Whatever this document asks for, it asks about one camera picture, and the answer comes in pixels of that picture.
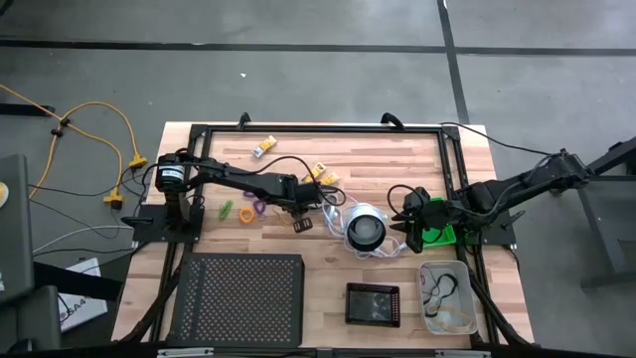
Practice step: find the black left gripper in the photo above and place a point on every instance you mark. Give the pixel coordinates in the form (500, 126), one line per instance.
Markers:
(307, 196)

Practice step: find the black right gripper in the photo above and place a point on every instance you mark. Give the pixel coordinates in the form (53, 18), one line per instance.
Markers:
(427, 214)

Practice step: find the thin black rubber band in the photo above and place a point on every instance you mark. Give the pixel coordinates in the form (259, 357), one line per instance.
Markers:
(453, 281)

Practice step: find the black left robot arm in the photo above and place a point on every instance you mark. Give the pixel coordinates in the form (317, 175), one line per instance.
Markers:
(238, 176)

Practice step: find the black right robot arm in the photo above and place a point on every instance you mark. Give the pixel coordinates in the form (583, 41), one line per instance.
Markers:
(536, 179)

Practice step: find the black desk foot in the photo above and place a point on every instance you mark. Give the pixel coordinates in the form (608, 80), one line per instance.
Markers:
(25, 109)

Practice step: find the thin yellow rubber band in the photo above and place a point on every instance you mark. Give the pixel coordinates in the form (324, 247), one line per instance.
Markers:
(283, 217)

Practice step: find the green plastic bin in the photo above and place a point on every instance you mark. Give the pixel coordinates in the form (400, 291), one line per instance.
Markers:
(447, 237)

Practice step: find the clear plastic bin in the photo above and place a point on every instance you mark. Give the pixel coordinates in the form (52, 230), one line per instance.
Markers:
(447, 298)

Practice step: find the black mesh basket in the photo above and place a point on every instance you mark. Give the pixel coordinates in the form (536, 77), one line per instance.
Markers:
(372, 304)

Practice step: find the black perforated metal shelf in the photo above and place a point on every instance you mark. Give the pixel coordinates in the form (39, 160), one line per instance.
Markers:
(238, 298)

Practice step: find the black side table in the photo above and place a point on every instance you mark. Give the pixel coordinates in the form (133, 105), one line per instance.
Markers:
(616, 238)

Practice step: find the white printed box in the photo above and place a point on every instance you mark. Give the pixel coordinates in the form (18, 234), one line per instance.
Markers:
(87, 313)

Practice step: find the grey laptop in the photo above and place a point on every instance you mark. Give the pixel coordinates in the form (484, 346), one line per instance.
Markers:
(15, 238)

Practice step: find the yellow round object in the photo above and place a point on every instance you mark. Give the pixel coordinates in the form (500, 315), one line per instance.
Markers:
(3, 195)

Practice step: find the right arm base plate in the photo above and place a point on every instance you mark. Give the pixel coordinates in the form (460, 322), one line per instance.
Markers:
(497, 233)

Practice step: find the black aluminium table frame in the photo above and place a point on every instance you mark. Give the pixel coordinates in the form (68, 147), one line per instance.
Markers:
(323, 128)

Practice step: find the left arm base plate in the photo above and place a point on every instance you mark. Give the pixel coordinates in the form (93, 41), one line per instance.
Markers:
(149, 229)

